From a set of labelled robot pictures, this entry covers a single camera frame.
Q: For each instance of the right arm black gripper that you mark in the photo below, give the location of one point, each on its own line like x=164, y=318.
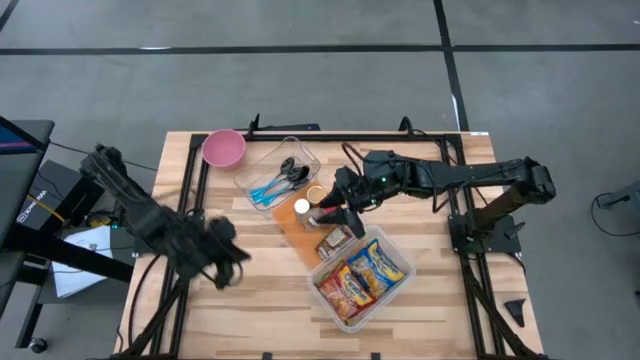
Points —
x=357, y=187

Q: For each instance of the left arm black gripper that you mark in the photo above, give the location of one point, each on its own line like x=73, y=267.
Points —
x=220, y=240

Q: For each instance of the white-lidded spice jar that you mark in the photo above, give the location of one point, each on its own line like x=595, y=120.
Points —
x=301, y=206

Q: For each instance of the blue Maruchan ramen pack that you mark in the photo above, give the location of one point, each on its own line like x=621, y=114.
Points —
x=375, y=267

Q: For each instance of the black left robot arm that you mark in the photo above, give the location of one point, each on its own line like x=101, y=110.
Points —
x=145, y=215

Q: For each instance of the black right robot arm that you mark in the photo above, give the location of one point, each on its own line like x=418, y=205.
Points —
x=475, y=175

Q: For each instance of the brown seasoning packet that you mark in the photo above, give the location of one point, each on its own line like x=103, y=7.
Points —
x=332, y=242

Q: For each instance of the orange flat mat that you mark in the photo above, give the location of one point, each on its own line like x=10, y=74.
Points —
x=295, y=230

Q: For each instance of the large clear plastic container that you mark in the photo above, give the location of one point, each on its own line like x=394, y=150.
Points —
x=392, y=245

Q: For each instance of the small clear plastic container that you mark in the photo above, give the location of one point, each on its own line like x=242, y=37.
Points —
x=265, y=175

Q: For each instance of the pink plastic bowl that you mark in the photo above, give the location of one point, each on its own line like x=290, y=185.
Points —
x=223, y=147

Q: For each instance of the white paper sheet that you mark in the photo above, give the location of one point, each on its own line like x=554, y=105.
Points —
x=80, y=270

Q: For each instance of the black box white lettering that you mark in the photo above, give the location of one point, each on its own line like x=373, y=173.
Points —
x=55, y=187

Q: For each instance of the black caster wheel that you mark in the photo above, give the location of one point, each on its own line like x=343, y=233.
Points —
x=37, y=345

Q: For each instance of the black desk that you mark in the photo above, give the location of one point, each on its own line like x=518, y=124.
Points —
x=42, y=132

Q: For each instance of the desk monitor blue screen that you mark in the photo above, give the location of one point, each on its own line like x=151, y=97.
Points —
x=12, y=140

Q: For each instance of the black aluminium table frame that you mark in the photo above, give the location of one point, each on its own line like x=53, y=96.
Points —
x=390, y=137

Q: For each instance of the black upright frame bracket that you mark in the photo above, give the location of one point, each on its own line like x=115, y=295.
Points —
x=255, y=127
x=406, y=127

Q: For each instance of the black triangular bracket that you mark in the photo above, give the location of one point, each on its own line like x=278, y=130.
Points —
x=516, y=310

